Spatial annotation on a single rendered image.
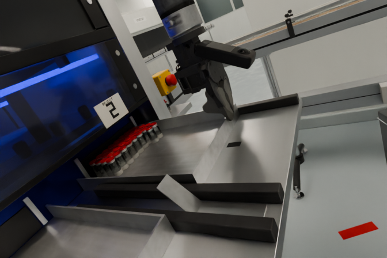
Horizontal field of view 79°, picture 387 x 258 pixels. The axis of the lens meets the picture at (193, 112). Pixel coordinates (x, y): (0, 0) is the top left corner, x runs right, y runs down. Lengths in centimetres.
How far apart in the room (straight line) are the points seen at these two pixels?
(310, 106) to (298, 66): 60
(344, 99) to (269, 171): 108
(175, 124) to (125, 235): 37
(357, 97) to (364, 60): 60
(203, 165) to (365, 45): 168
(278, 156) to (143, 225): 24
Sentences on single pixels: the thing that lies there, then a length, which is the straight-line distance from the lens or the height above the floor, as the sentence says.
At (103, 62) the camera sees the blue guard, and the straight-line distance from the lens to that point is 65.
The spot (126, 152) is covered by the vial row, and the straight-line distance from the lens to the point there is 62.
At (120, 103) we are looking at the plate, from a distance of 64.
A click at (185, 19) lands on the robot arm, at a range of 47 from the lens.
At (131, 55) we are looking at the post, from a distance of 72.
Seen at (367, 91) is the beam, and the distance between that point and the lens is 143.
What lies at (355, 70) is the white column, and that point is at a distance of 201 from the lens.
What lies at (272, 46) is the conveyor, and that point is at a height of 87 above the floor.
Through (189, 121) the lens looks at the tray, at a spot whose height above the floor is 89.
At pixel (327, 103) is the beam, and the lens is 144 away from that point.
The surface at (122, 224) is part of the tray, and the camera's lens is 44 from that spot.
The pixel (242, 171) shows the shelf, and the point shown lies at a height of 88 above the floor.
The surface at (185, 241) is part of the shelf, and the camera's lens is 35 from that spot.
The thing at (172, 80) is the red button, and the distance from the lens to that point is 77.
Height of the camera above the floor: 112
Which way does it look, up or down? 18 degrees down
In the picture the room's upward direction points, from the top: 25 degrees counter-clockwise
